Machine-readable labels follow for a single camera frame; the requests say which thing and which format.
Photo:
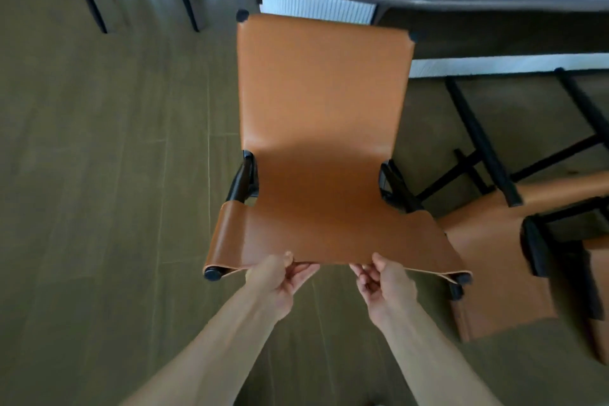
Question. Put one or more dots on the person's right hand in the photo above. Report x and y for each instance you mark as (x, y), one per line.
(387, 291)

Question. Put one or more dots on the person's left hand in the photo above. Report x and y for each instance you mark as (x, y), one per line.
(273, 282)

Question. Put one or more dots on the person's right forearm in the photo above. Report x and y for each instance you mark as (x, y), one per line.
(428, 363)

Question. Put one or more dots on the dark brown table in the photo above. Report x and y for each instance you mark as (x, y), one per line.
(476, 34)

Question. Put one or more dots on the person's left forearm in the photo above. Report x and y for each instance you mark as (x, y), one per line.
(214, 358)

